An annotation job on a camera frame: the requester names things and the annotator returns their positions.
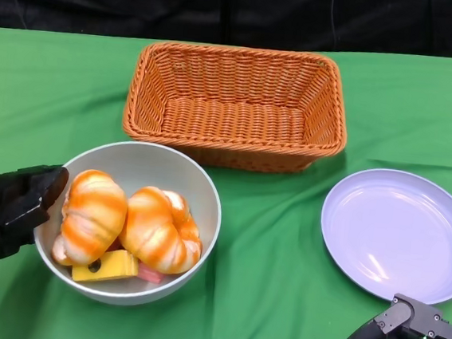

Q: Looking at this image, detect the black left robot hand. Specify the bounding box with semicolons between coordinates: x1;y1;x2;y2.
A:
0;159;71;289

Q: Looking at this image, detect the orange wicker basket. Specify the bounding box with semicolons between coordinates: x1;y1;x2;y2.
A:
118;35;356;181

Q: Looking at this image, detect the green tablecloth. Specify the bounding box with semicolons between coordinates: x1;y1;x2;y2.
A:
0;13;452;339

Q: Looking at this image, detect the pale green bowl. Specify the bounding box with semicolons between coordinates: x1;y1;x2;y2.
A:
27;132;229;316

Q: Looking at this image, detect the pink layered cake slice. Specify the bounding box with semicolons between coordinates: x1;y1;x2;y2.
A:
136;261;168;286

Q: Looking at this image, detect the lavender plate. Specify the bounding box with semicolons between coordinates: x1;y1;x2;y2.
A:
312;162;452;308

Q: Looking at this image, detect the orange striped bread roll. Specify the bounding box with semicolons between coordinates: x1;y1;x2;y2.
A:
115;183;209;278
50;166;132;272

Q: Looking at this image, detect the black backdrop cloth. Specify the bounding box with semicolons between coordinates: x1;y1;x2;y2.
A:
0;0;452;73

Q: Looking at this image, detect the yellow cake slice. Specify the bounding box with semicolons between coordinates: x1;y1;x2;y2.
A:
69;245;141;288

